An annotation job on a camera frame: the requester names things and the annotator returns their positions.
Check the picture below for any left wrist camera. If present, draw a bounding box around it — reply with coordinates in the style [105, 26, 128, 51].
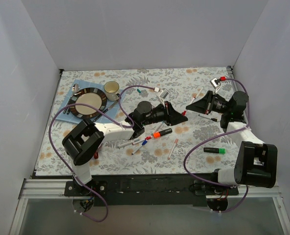
[157, 89, 169, 105]

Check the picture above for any blue capped white pen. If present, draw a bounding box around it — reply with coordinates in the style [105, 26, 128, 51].
[132, 140, 148, 155]

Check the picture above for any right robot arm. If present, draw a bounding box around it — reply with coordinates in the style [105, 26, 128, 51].
[186, 91, 278, 195]

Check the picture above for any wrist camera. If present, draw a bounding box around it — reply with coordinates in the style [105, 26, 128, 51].
[210, 76, 226, 94]
[157, 89, 169, 105]

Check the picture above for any blue tiled placemat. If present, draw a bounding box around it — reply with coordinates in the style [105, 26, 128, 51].
[57, 79, 120, 124]

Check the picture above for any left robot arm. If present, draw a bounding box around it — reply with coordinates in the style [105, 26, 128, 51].
[62, 101, 188, 196]

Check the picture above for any green capped black highlighter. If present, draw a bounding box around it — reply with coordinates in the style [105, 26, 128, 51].
[203, 147, 226, 154]

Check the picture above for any cream enamel mug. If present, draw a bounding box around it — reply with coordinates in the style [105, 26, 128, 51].
[104, 81, 119, 101]

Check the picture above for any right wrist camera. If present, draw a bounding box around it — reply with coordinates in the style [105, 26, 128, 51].
[210, 76, 226, 94]

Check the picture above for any pink capped white pen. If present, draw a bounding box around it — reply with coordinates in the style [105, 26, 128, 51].
[167, 139, 178, 160]

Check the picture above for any teal capped white pen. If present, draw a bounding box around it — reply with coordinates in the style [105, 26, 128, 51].
[154, 122, 164, 133]

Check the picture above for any orange capped black highlighter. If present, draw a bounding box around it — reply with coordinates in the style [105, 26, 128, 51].
[153, 128, 173, 139]

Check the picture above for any steel spoon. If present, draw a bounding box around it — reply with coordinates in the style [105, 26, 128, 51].
[63, 83, 79, 115]

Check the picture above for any aluminium frame rail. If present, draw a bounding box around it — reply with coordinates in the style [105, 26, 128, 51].
[10, 174, 290, 235]

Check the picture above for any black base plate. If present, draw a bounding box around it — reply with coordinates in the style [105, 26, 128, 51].
[64, 175, 240, 208]

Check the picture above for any black rimmed dinner plate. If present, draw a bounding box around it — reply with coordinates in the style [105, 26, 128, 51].
[69, 87, 108, 119]

